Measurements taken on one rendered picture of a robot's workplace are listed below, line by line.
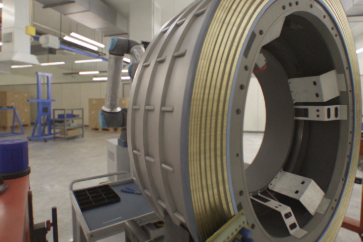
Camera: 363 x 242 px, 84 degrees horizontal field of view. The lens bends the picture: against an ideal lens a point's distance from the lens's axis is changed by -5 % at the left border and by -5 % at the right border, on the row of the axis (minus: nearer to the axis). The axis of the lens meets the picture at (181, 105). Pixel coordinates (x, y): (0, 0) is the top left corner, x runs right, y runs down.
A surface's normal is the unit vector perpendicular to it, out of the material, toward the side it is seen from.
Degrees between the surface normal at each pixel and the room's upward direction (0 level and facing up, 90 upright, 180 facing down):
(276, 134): 72
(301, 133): 76
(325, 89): 104
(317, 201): 61
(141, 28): 90
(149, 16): 90
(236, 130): 90
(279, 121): 87
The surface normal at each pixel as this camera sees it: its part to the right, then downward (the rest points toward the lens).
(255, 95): -0.26, 0.02
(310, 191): 0.29, -0.47
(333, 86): 0.08, 0.27
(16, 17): 0.97, 0.00
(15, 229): 0.00, -1.00
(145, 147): 0.10, 0.05
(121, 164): 0.58, 0.02
